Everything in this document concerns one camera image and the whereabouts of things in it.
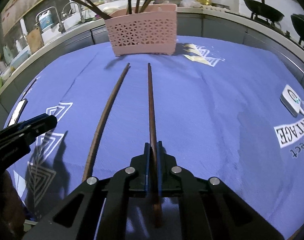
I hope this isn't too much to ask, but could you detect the pink perforated utensil basket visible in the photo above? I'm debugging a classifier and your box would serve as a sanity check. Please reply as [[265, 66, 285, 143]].
[[104, 4, 178, 57]]

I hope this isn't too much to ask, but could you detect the black wok with handle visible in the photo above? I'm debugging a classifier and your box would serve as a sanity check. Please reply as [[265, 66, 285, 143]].
[[223, 0, 285, 23]]

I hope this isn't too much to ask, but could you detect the grey angular faucet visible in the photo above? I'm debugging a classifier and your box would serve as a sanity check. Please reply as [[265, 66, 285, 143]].
[[35, 6, 66, 33]]

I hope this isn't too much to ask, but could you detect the wooden chopstick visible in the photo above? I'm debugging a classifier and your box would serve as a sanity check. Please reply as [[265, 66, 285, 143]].
[[84, 65, 131, 182], [149, 64, 163, 228], [82, 63, 129, 182], [147, 63, 161, 228]]

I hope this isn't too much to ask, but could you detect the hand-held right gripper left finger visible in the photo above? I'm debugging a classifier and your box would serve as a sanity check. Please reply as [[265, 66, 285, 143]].
[[22, 142, 152, 240]]

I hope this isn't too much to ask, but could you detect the curved steel faucet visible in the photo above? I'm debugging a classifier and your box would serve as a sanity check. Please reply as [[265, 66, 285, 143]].
[[60, 1, 85, 23]]

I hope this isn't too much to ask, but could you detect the white square device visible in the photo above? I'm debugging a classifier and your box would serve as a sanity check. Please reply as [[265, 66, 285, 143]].
[[280, 84, 303, 117]]

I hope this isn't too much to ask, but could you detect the pale blue basin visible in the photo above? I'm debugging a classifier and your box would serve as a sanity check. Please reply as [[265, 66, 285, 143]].
[[10, 49, 32, 68]]

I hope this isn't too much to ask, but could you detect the thin dark stick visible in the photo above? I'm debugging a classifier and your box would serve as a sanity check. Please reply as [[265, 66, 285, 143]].
[[21, 78, 37, 98]]

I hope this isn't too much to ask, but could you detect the small wooden cutting board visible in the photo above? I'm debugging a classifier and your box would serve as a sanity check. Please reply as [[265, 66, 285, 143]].
[[25, 26, 45, 54]]

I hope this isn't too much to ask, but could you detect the person's left forearm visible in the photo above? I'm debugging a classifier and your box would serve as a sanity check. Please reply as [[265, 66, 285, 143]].
[[0, 170, 26, 240]]

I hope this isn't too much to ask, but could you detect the blue printed cloth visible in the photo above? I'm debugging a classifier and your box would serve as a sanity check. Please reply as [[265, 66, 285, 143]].
[[3, 35, 304, 240]]

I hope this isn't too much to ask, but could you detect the black lidded wok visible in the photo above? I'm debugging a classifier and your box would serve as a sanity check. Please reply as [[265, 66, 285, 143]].
[[290, 14, 304, 48]]

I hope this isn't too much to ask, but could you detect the white container with blue label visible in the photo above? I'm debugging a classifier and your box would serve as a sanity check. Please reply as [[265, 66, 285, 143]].
[[38, 9, 53, 30]]

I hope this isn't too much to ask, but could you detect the pale green bottle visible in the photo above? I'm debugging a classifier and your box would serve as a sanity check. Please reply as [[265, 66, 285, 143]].
[[3, 45, 12, 64]]

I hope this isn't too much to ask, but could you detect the fruit print wall poster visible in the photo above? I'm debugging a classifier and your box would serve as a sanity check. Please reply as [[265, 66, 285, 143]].
[[2, 0, 72, 34]]

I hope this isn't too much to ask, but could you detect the smartphone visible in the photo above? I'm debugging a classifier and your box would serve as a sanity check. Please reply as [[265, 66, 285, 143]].
[[7, 98, 28, 126]]

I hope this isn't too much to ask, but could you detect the black gas stove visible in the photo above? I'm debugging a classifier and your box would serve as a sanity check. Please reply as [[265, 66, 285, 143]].
[[250, 12, 304, 50]]

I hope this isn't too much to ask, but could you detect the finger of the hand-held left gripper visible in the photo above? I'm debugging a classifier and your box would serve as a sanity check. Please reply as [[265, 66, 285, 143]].
[[0, 113, 50, 142], [22, 115, 58, 145]]

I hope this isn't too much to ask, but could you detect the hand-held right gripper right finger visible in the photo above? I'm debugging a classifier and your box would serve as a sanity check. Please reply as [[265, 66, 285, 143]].
[[156, 141, 285, 240]]

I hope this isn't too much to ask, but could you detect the row of white eggs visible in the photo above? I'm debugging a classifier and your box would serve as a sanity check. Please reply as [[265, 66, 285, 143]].
[[202, 4, 230, 12]]

